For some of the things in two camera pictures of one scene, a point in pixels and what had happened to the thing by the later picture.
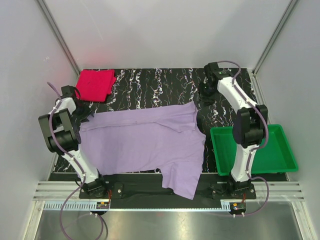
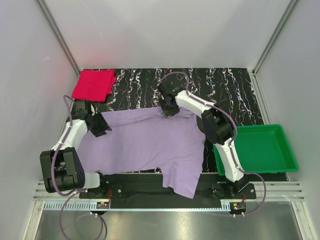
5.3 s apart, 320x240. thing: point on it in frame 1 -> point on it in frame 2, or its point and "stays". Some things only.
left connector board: [102, 205] stays
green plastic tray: [275, 155] stays
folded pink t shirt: [95, 85] stays
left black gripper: [82, 118] -> [104, 126]
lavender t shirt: [171, 140] stays
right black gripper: [208, 101] -> [165, 112]
